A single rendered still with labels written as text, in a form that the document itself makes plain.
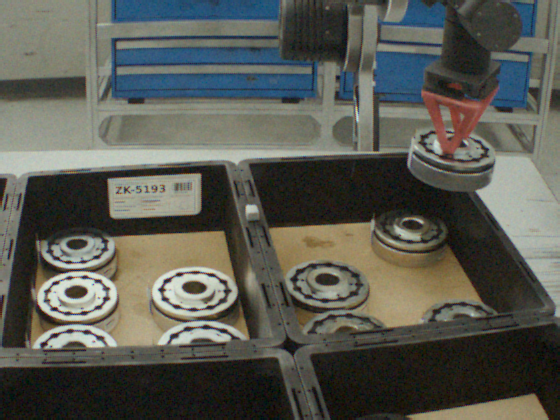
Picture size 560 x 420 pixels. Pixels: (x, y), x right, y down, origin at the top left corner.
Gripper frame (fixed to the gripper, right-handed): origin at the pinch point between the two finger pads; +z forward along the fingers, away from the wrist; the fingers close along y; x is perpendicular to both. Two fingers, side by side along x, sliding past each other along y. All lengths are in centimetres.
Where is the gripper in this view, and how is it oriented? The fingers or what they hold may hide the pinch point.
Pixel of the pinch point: (455, 139)
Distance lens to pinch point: 97.9
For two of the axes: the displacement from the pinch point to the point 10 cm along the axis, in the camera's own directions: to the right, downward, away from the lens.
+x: -8.6, -2.9, 4.1
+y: 5.0, -4.0, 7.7
